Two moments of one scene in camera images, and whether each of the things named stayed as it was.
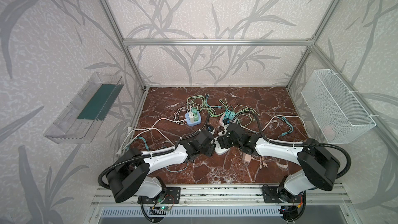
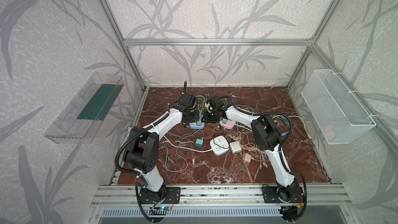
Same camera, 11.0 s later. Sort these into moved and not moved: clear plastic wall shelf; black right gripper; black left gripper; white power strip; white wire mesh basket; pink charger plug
Moved: black right gripper; black left gripper
Not moved: clear plastic wall shelf; white power strip; white wire mesh basket; pink charger plug
